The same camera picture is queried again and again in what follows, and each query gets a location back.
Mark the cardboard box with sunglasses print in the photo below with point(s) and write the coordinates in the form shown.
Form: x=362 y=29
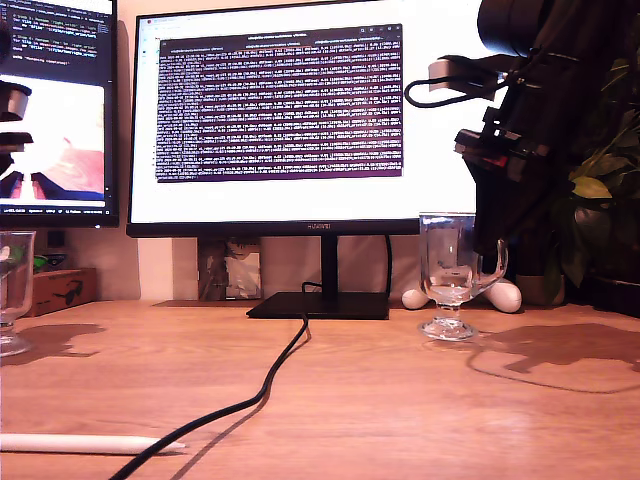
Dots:
x=65 y=290

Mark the small green object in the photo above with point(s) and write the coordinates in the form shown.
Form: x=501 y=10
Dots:
x=50 y=260

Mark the large black Huawei monitor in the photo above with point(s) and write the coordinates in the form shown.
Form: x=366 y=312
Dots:
x=300 y=200

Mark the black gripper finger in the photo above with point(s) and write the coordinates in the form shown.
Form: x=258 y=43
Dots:
x=4 y=165

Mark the white game controller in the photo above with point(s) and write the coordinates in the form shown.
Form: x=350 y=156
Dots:
x=505 y=297

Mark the printed picture card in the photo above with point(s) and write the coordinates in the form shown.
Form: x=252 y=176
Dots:
x=235 y=275

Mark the small black wall socket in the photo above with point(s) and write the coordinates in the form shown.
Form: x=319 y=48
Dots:
x=56 y=240

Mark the green leafy plant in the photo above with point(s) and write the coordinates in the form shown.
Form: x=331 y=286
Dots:
x=592 y=187

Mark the white pen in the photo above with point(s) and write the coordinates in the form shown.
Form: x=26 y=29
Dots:
x=60 y=444

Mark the small clear glass cup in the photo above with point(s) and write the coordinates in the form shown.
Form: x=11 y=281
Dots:
x=445 y=280
x=15 y=280

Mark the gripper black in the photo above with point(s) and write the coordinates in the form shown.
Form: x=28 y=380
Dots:
x=540 y=110

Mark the small white plant pot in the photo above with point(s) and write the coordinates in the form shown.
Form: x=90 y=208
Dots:
x=532 y=290

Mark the arm grey camera box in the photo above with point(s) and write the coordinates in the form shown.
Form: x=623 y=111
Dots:
x=439 y=75
x=15 y=102

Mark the black rectangular planter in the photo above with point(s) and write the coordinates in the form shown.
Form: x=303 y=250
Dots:
x=615 y=300

